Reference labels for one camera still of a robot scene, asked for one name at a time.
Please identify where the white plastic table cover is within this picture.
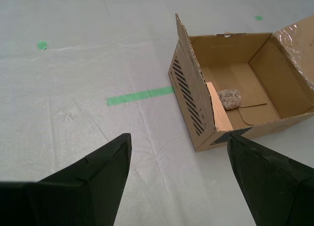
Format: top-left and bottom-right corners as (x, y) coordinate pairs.
(0, 0), (314, 226)

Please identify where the speckled beige rock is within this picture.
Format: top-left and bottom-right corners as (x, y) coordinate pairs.
(217, 88), (242, 111)

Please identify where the long green tape strip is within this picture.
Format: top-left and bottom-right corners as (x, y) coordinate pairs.
(106, 86), (176, 107)

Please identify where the brown cardboard box with flaps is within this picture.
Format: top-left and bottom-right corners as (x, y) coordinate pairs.
(168, 13), (314, 152)

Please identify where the light wooden block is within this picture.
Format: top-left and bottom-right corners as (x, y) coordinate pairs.
(206, 82), (233, 133)

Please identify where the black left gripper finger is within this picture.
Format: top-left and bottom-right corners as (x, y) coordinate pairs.
(227, 133), (314, 226)
(0, 133), (132, 226)

